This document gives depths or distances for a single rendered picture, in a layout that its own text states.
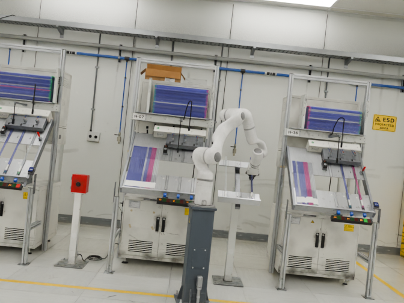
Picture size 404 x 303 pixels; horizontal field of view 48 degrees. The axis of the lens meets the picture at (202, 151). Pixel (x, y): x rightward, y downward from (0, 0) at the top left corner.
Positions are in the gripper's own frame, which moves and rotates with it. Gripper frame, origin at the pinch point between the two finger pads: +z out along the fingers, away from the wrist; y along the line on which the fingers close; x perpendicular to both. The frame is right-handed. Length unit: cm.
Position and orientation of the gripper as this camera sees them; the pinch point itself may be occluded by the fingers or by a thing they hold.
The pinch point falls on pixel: (251, 177)
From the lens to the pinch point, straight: 385.3
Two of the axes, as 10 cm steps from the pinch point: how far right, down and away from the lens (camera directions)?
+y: -9.9, -1.0, -0.2
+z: -0.9, 7.2, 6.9
